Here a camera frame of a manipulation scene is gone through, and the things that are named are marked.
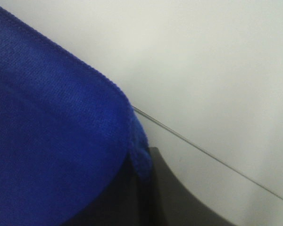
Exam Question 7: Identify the blue microfibre towel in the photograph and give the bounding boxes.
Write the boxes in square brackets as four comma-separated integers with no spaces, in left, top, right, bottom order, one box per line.
[0,6,152,226]

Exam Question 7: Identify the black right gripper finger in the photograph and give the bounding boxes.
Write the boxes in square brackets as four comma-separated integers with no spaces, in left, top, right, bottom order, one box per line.
[132,146,236,226]

